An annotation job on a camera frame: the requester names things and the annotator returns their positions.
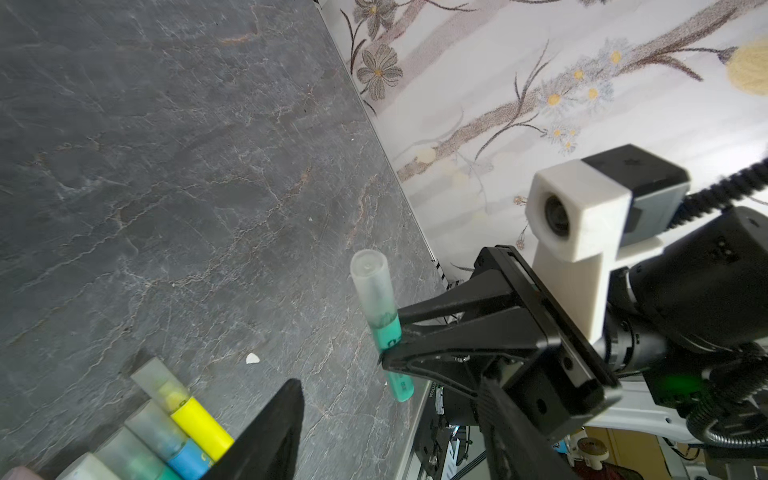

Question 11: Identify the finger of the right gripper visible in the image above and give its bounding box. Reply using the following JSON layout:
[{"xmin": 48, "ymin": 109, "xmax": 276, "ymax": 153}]
[
  {"xmin": 398, "ymin": 281, "xmax": 516, "ymax": 327},
  {"xmin": 381, "ymin": 307, "xmax": 561, "ymax": 390}
]

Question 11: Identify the dark green marker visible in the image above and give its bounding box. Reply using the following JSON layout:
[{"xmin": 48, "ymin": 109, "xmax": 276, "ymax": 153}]
[{"xmin": 95, "ymin": 427, "xmax": 180, "ymax": 480}]

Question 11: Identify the light green marker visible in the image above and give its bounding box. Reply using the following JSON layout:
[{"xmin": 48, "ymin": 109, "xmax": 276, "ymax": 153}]
[{"xmin": 350, "ymin": 248, "xmax": 415, "ymax": 403}]

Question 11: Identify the blue marker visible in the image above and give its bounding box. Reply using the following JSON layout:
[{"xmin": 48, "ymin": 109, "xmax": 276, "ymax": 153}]
[{"xmin": 125, "ymin": 400, "xmax": 214, "ymax": 480}]

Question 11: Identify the black white pen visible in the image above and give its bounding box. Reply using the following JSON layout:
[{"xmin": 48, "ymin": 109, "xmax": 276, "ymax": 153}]
[{"xmin": 56, "ymin": 452, "xmax": 120, "ymax": 480}]

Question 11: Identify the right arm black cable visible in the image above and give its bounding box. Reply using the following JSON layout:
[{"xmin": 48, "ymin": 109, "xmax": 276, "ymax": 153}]
[{"xmin": 668, "ymin": 157, "xmax": 768, "ymax": 230}]

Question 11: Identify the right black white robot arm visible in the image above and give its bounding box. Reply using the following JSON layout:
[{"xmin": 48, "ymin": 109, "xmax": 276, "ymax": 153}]
[{"xmin": 380, "ymin": 145, "xmax": 767, "ymax": 479}]

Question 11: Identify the yellow marker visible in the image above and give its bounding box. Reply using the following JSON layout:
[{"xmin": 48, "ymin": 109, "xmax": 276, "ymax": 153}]
[{"xmin": 131, "ymin": 357, "xmax": 234, "ymax": 462}]

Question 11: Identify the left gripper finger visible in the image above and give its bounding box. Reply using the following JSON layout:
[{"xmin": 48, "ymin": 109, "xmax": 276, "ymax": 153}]
[{"xmin": 202, "ymin": 379, "xmax": 305, "ymax": 480}]

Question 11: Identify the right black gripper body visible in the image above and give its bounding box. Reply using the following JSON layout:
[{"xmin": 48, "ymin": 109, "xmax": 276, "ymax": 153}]
[{"xmin": 431, "ymin": 246, "xmax": 621, "ymax": 479}]

